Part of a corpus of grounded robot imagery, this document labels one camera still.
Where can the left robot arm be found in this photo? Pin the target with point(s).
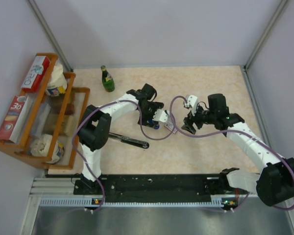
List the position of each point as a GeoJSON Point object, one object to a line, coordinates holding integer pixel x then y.
{"type": "Point", "coordinates": [93, 131]}

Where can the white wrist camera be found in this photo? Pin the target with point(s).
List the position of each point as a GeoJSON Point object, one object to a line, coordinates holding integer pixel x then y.
{"type": "Point", "coordinates": [191, 102]}
{"type": "Point", "coordinates": [161, 116]}

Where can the red white box lower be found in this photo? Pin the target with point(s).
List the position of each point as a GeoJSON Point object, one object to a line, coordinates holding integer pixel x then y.
{"type": "Point", "coordinates": [12, 124]}

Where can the green glass bottle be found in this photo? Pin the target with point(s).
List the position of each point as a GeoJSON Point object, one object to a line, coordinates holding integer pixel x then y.
{"type": "Point", "coordinates": [107, 80]}

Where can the red staple box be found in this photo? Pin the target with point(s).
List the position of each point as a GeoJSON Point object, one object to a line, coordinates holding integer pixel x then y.
{"type": "Point", "coordinates": [170, 127]}

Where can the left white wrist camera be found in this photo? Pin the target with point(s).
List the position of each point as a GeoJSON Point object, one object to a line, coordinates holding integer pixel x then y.
{"type": "Point", "coordinates": [161, 116]}

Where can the black stapler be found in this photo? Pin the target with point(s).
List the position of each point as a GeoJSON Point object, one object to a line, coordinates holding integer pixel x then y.
{"type": "Point", "coordinates": [130, 141]}

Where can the wooden shelf rack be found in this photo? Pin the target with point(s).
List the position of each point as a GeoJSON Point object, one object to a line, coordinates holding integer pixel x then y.
{"type": "Point", "coordinates": [47, 116]}

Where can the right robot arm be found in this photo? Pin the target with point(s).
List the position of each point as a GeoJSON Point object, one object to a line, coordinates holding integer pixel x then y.
{"type": "Point", "coordinates": [274, 183]}

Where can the white cloth roll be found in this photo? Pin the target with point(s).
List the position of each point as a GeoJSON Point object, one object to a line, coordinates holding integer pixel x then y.
{"type": "Point", "coordinates": [40, 147]}

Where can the brown block on shelf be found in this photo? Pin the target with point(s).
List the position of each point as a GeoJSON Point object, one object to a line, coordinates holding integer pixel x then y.
{"type": "Point", "coordinates": [70, 109]}

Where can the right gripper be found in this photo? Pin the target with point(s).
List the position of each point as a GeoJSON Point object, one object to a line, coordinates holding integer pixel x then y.
{"type": "Point", "coordinates": [192, 118]}

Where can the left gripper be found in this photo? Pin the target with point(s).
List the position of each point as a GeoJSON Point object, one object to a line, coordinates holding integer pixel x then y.
{"type": "Point", "coordinates": [155, 105]}

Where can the white paper bag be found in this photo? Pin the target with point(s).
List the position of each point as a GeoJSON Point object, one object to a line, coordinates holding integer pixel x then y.
{"type": "Point", "coordinates": [57, 84]}

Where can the blue stapler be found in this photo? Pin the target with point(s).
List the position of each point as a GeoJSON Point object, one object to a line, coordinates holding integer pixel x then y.
{"type": "Point", "coordinates": [152, 124]}

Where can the red white box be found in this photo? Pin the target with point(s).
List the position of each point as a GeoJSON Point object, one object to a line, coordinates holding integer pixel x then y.
{"type": "Point", "coordinates": [12, 124]}
{"type": "Point", "coordinates": [35, 74]}

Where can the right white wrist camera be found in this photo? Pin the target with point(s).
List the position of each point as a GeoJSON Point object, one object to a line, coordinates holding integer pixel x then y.
{"type": "Point", "coordinates": [191, 102]}

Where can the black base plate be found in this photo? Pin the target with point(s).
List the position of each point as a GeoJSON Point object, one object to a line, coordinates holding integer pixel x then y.
{"type": "Point", "coordinates": [155, 188]}

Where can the red white box upper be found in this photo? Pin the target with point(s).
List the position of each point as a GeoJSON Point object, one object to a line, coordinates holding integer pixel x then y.
{"type": "Point", "coordinates": [35, 74]}

